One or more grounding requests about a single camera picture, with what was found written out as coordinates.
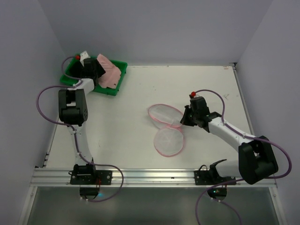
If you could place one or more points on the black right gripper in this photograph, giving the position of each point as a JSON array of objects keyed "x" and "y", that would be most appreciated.
[{"x": 189, "y": 116}]

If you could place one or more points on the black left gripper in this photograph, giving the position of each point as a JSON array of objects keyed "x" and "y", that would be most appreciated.
[{"x": 98, "y": 70}]

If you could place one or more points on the pink cloth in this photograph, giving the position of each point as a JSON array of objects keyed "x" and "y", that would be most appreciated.
[{"x": 112, "y": 76}]

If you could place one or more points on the white mesh laundry bag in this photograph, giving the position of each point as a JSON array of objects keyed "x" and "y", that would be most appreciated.
[{"x": 169, "y": 141}]

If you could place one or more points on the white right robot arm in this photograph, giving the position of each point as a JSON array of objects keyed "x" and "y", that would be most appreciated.
[{"x": 256, "y": 160}]

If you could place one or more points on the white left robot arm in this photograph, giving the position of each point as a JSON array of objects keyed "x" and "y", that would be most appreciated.
[{"x": 73, "y": 112}]

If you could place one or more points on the green plastic tray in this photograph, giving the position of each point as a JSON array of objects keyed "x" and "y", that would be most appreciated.
[{"x": 108, "y": 91}]

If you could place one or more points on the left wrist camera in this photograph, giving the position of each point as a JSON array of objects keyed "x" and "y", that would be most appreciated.
[{"x": 84, "y": 55}]

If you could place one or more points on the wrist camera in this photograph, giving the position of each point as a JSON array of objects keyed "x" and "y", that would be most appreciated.
[
  {"x": 194, "y": 96},
  {"x": 84, "y": 55}
]

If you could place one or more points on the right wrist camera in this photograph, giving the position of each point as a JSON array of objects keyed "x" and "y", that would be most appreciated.
[{"x": 194, "y": 96}]

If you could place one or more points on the aluminium mounting rail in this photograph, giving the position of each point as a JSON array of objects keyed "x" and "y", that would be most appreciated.
[{"x": 129, "y": 178}]

